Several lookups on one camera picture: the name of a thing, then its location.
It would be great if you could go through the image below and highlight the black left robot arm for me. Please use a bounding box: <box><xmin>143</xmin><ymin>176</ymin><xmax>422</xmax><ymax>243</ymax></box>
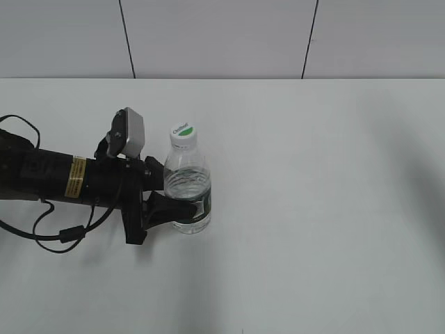
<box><xmin>1</xmin><ymin>130</ymin><xmax>197</xmax><ymax>245</ymax></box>

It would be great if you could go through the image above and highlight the white green bottle cap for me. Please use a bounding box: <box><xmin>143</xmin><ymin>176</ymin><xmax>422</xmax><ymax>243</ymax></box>
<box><xmin>170</xmin><ymin>122</ymin><xmax>197</xmax><ymax>148</ymax></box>

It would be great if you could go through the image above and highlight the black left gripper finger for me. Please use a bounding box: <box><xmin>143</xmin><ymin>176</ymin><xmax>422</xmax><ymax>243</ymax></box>
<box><xmin>142</xmin><ymin>192</ymin><xmax>197</xmax><ymax>230</ymax></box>
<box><xmin>144</xmin><ymin>156</ymin><xmax>164</xmax><ymax>191</ymax></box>

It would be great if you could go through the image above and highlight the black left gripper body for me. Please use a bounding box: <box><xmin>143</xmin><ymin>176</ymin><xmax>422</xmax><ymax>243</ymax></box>
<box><xmin>84</xmin><ymin>158</ymin><xmax>147</xmax><ymax>245</ymax></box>

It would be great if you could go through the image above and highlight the clear cestbon water bottle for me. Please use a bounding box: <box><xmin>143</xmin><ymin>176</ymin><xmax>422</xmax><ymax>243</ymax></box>
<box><xmin>163</xmin><ymin>141</ymin><xmax>213</xmax><ymax>235</ymax></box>

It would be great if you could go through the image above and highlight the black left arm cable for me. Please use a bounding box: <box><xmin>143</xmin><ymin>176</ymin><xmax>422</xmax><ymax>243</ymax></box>
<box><xmin>0</xmin><ymin>113</ymin><xmax>126</xmax><ymax>254</ymax></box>

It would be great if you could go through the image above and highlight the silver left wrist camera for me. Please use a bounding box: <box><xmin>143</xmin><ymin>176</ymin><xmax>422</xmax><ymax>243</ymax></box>
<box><xmin>94</xmin><ymin>107</ymin><xmax>145</xmax><ymax>161</ymax></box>

